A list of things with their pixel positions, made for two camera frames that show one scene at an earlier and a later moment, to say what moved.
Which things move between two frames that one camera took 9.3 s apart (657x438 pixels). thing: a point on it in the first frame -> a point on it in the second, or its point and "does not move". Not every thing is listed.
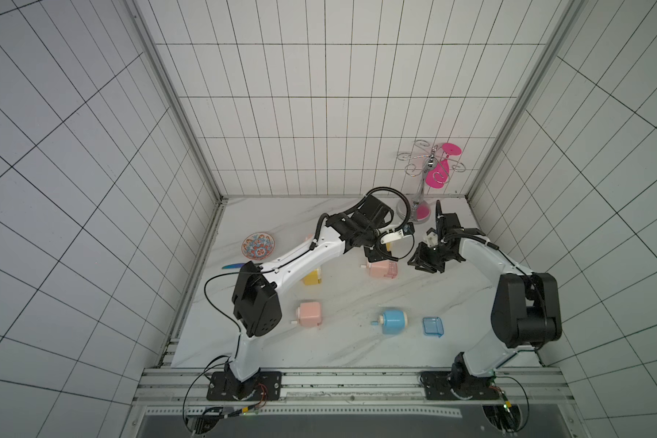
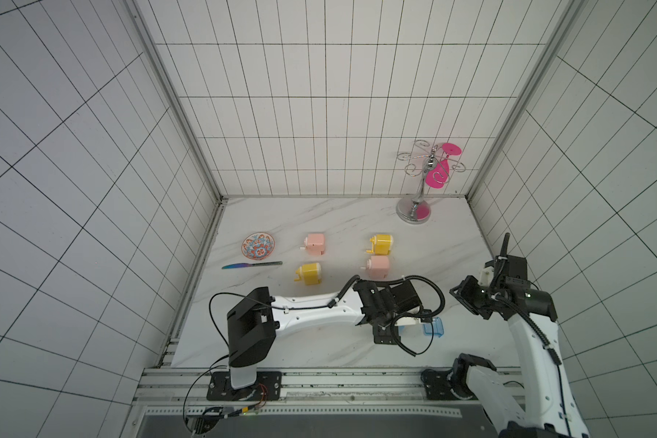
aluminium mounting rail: (187, 388) does not move
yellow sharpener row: (312, 278) does not move
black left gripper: (377, 252) -> (386, 335)
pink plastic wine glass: (438, 174) does not move
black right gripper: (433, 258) -> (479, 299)
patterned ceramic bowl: (257, 245) does not move
